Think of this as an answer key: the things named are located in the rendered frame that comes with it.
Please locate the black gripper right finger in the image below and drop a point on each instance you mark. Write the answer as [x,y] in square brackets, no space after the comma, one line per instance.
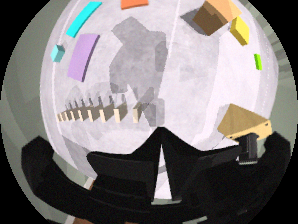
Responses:
[183,161]

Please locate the teal cube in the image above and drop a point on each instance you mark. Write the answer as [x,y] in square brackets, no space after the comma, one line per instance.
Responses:
[57,53]

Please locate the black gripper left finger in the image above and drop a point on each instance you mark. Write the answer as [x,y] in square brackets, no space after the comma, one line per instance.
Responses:
[140,165]

